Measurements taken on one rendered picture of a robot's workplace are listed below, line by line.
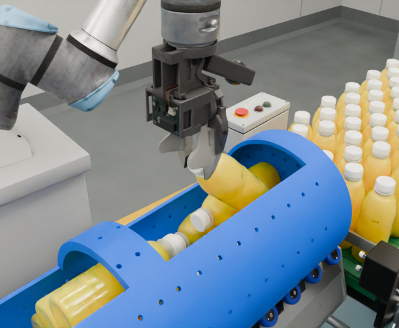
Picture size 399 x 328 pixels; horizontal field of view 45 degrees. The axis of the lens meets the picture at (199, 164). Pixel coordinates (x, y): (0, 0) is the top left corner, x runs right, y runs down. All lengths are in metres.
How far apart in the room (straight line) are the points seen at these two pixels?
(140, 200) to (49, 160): 1.77
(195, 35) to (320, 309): 0.70
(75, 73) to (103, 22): 0.12
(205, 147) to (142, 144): 2.62
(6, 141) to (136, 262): 0.47
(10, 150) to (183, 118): 0.51
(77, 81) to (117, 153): 2.22
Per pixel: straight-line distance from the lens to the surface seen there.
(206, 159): 0.70
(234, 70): 0.69
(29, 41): 1.02
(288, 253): 0.82
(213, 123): 0.67
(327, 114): 1.32
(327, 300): 1.14
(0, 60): 1.03
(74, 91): 1.04
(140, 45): 4.14
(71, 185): 1.09
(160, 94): 0.64
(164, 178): 2.95
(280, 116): 1.37
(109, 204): 2.80
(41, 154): 1.08
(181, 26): 0.60
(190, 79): 0.65
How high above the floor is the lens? 1.70
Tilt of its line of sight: 34 degrees down
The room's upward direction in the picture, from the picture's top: straight up
